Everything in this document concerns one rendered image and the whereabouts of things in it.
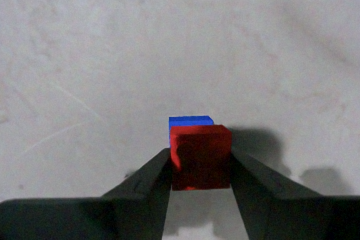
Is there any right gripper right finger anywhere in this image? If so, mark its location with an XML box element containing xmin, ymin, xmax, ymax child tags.
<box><xmin>230</xmin><ymin>147</ymin><xmax>360</xmax><ymax>240</ymax></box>

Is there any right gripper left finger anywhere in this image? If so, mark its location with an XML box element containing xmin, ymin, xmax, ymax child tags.
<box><xmin>0</xmin><ymin>147</ymin><xmax>172</xmax><ymax>240</ymax></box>

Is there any blue block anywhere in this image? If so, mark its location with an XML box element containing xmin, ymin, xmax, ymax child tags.
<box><xmin>169</xmin><ymin>116</ymin><xmax>213</xmax><ymax>143</ymax></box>

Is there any red block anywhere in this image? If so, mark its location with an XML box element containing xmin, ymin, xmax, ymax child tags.
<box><xmin>170</xmin><ymin>124</ymin><xmax>232</xmax><ymax>191</ymax></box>

